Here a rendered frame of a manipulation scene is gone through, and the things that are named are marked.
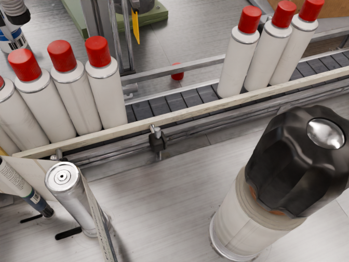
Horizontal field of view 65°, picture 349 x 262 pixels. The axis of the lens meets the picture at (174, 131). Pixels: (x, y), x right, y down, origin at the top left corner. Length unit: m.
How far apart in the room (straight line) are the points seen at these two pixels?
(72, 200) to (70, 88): 0.19
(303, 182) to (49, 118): 0.40
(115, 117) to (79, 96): 0.08
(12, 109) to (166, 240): 0.31
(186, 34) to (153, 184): 0.51
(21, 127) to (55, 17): 0.54
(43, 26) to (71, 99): 0.51
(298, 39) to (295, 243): 0.37
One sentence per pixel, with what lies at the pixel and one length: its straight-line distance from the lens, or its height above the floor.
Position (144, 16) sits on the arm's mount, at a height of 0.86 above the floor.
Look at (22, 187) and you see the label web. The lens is 0.41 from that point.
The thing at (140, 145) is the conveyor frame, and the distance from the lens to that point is 0.57.
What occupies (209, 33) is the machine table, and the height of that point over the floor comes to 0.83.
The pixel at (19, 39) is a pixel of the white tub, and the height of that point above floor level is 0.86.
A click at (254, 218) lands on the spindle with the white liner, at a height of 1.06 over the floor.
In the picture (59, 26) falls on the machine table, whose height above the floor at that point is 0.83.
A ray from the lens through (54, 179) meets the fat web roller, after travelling 0.33.
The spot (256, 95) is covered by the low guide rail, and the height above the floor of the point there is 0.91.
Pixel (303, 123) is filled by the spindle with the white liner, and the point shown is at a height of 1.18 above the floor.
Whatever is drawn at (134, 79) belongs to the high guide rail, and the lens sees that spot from 0.55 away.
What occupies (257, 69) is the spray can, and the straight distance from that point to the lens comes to 0.61.
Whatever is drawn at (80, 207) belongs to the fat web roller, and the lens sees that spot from 0.36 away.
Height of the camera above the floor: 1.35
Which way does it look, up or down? 56 degrees down
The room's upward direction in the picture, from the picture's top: 4 degrees clockwise
